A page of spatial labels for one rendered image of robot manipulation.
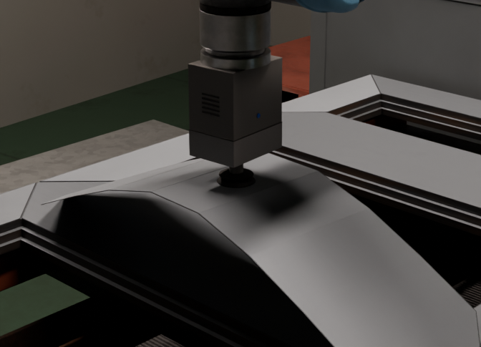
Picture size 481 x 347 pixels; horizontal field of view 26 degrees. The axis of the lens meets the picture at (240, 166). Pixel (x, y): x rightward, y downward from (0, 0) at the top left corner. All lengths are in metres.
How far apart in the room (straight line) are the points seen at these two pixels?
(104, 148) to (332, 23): 0.53
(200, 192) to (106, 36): 3.68
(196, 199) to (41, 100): 3.50
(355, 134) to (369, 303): 0.68
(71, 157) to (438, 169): 0.68
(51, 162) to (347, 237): 0.87
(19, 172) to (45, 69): 2.75
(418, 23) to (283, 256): 1.01
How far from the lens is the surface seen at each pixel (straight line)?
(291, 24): 5.58
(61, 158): 1.88
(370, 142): 1.66
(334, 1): 0.98
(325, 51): 2.14
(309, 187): 1.16
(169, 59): 5.13
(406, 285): 1.08
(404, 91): 1.93
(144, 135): 1.98
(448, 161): 1.59
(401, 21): 2.01
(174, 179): 1.18
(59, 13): 4.58
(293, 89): 4.42
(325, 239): 1.09
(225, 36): 1.07
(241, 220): 1.08
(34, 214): 1.41
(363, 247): 1.10
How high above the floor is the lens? 1.40
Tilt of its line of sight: 21 degrees down
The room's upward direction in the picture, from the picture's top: straight up
